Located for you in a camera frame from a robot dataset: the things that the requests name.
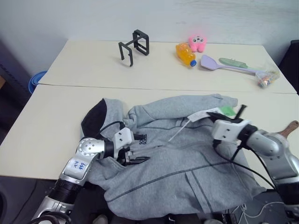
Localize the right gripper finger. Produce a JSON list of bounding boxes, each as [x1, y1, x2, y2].
[[235, 104, 248, 120], [206, 112, 232, 122]]

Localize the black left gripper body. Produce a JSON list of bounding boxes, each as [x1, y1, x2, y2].
[[116, 146, 134, 167]]

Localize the green paper jacket tag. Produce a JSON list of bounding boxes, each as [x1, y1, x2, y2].
[[220, 105, 237, 117]]

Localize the white paper jacket tag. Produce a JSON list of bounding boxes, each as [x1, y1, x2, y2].
[[187, 107, 221, 122]]

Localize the grey hooded zip jacket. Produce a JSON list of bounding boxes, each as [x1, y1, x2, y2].
[[80, 93, 267, 215]]

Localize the clear bag of colourful bits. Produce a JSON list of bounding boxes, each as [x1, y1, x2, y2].
[[255, 68, 280, 90]]

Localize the purple silicone spatula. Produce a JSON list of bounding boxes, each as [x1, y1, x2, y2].
[[200, 54, 258, 76]]

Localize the orange bottle with blue cap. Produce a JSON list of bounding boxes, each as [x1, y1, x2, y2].
[[175, 42, 198, 69]]

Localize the pink plush toy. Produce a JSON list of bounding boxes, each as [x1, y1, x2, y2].
[[188, 35, 207, 53]]

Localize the blue round bucket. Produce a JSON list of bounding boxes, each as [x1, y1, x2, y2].
[[28, 70, 49, 93]]

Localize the dark metal shelf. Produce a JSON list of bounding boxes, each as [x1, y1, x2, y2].
[[0, 61, 32, 98]]

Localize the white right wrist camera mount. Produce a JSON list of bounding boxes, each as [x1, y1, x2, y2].
[[212, 119, 252, 143]]

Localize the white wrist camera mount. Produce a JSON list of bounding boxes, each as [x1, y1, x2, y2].
[[212, 119, 252, 143], [114, 127, 135, 150]]

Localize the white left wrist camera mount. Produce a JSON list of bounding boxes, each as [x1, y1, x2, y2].
[[114, 127, 135, 150]]

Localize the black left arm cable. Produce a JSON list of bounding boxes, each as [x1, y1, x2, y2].
[[99, 119, 126, 138]]

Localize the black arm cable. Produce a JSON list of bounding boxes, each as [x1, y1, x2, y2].
[[212, 139, 276, 190], [99, 119, 126, 138]]

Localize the white tag string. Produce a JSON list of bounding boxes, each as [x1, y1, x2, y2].
[[168, 119, 190, 143]]

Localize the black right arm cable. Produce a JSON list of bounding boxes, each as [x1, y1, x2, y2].
[[212, 139, 276, 190]]

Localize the brown wooden handle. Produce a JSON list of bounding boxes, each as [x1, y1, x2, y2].
[[277, 120, 299, 139]]

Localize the black frame stand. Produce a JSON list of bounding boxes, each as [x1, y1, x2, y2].
[[118, 29, 150, 68]]

